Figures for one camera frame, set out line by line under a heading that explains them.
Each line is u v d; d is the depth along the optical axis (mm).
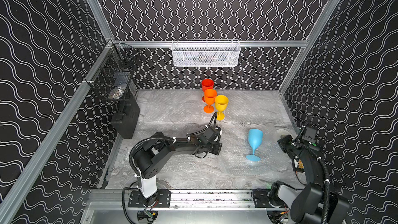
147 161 470
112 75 920
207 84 1102
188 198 764
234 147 920
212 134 716
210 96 979
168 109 1096
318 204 400
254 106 1113
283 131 981
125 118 847
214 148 794
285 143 746
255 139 885
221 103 932
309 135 638
